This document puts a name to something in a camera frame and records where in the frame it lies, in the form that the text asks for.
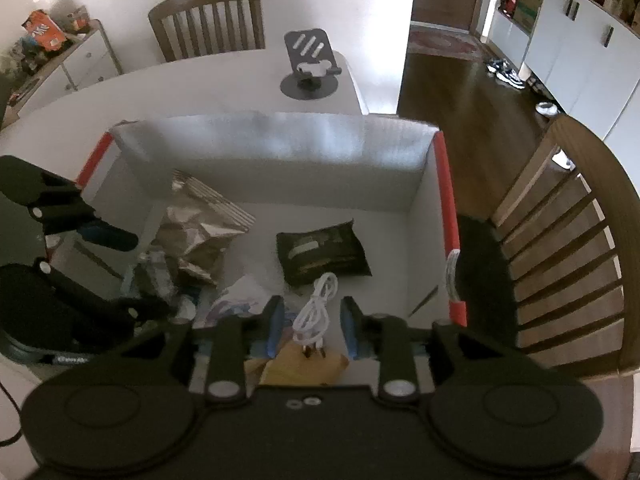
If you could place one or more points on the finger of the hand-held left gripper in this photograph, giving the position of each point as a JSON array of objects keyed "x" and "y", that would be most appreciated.
[
  {"x": 145, "y": 308},
  {"x": 107, "y": 237}
]

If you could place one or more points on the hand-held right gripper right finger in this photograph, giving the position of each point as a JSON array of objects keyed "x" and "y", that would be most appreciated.
[{"x": 350, "y": 330}]

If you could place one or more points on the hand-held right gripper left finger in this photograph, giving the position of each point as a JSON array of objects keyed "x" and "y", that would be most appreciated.
[{"x": 275, "y": 327}]

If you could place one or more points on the white and blue tissue pack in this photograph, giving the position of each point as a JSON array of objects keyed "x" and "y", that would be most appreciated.
[{"x": 155, "y": 275}]

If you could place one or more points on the tan hamster toy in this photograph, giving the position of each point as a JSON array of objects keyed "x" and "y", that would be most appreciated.
[{"x": 300, "y": 367}]

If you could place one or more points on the plush toy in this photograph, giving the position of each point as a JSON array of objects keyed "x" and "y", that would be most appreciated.
[{"x": 240, "y": 295}]

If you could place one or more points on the black wipes packet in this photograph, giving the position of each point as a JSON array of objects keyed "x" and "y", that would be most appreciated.
[{"x": 325, "y": 255}]

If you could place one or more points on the silver foil bag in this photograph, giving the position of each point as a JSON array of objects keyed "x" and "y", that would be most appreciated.
[{"x": 195, "y": 230}]

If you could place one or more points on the red cardboard box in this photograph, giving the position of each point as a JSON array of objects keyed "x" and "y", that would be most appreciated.
[{"x": 300, "y": 160}]

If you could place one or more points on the white marble desktop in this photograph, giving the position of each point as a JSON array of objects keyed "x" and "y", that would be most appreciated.
[{"x": 200, "y": 90}]

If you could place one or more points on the white side cabinet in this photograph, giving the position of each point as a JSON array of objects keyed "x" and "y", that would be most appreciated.
[{"x": 85, "y": 65}]

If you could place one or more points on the orange snack bag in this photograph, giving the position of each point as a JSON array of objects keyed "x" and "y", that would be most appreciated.
[{"x": 45, "y": 30}]

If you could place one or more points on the black phone stand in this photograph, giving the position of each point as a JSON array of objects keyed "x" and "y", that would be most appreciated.
[{"x": 305, "y": 87}]

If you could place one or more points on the white slipper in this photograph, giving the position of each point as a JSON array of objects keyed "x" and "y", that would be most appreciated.
[{"x": 547, "y": 109}]

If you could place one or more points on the dark and white sneaker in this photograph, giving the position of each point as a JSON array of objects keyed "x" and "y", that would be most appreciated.
[
  {"x": 497, "y": 67},
  {"x": 512, "y": 79}
]

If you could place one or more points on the red patterned rug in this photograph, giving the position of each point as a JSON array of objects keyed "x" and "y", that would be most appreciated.
[{"x": 440, "y": 42}]

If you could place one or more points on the cardboard carton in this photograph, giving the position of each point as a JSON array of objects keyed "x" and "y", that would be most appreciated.
[{"x": 529, "y": 2}]

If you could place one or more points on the white wall cabinet unit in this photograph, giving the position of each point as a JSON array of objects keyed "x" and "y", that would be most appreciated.
[{"x": 575, "y": 55}]

